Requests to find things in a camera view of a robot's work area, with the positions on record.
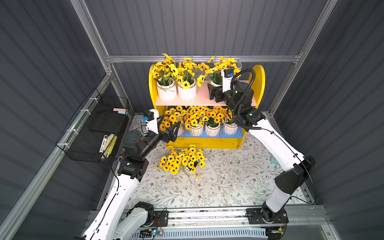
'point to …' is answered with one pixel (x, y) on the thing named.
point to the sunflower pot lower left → (172, 116)
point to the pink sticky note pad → (120, 110)
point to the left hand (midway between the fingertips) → (170, 119)
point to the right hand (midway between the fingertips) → (221, 80)
